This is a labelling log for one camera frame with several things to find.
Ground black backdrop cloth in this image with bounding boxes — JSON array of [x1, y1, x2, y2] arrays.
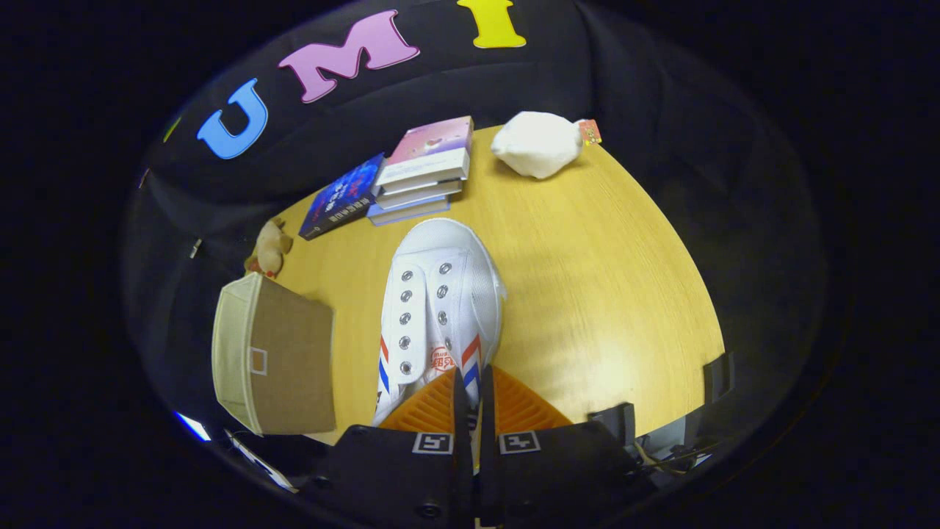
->
[[121, 0, 831, 471]]

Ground light blue book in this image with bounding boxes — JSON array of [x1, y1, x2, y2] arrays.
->
[[366, 195, 452, 227]]

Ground grey cover book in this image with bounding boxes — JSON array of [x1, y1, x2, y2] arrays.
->
[[373, 173, 464, 211]]

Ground pink cover book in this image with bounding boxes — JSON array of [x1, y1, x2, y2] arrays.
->
[[375, 115, 475, 189]]

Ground white plush toy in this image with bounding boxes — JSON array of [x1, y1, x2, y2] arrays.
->
[[491, 111, 604, 181]]

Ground black table clamp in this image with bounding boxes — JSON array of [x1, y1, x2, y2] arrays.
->
[[701, 353, 736, 406], [586, 402, 637, 446]]

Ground beige fabric storage box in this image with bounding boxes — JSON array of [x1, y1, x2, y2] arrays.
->
[[211, 272, 337, 436]]

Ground lit monitor screen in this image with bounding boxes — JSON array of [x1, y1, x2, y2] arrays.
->
[[175, 411, 214, 443]]

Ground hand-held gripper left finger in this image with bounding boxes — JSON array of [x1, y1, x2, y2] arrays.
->
[[305, 367, 477, 526]]

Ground white canvas shoe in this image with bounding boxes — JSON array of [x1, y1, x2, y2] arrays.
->
[[371, 217, 508, 428]]

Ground white flat device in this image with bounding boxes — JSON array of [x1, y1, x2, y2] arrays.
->
[[224, 430, 299, 493]]

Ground brown plush toy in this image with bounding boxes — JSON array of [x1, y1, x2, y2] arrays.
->
[[246, 218, 294, 278]]

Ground blue cover book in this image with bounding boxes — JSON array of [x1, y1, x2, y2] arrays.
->
[[298, 153, 386, 242]]

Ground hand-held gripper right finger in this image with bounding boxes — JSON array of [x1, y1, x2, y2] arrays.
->
[[479, 365, 654, 526]]

